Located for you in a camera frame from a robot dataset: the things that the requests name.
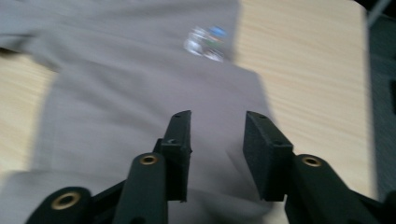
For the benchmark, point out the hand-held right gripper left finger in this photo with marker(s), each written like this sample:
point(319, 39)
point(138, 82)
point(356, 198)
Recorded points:
point(179, 155)

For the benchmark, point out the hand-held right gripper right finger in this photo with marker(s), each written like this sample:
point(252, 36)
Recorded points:
point(267, 161)

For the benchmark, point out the grey pants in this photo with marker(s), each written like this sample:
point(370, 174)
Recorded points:
point(124, 93)

